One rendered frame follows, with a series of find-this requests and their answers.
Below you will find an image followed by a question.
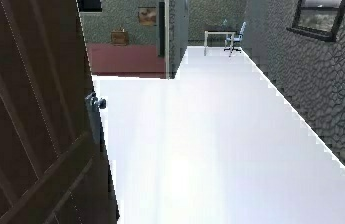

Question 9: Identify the white desk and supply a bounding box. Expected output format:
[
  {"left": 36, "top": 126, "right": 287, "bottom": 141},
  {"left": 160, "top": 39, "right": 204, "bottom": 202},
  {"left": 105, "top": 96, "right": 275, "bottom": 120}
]
[{"left": 203, "top": 25, "right": 238, "bottom": 57}]

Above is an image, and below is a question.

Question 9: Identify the grey door handle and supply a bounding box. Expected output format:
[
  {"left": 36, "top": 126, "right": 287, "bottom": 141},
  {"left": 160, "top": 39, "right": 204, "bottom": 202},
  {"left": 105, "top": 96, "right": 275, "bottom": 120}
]
[{"left": 84, "top": 92, "right": 108, "bottom": 111}]

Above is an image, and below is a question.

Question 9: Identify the small brown wooden cabinet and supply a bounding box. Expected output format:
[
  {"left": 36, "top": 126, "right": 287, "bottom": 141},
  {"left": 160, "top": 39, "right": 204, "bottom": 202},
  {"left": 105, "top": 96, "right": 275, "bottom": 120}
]
[{"left": 110, "top": 28, "right": 130, "bottom": 46}]

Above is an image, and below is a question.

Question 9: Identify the blue office chair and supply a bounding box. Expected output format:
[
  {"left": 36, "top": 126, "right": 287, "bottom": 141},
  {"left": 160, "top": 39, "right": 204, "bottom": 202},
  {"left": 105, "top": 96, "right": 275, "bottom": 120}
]
[{"left": 223, "top": 21, "right": 248, "bottom": 58}]

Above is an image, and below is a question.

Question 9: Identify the framed brown wall picture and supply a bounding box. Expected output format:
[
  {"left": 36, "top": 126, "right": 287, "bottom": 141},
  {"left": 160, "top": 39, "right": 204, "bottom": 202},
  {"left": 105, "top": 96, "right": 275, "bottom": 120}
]
[{"left": 137, "top": 6, "right": 158, "bottom": 27}]

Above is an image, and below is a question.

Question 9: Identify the dark framed wall picture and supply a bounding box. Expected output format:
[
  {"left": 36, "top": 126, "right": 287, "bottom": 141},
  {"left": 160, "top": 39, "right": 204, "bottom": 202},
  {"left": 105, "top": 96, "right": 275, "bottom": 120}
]
[{"left": 78, "top": 0, "right": 103, "bottom": 13}]

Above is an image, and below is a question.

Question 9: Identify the black framed window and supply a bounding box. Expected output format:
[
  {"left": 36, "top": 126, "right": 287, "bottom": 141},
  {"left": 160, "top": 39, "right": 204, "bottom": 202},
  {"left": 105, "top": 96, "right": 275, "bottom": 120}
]
[{"left": 286, "top": 0, "right": 345, "bottom": 43}]

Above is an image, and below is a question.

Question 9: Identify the dark brown room door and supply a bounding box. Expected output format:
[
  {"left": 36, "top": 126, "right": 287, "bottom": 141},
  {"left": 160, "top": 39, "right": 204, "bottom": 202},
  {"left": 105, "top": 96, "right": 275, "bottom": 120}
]
[{"left": 0, "top": 0, "right": 120, "bottom": 224}]

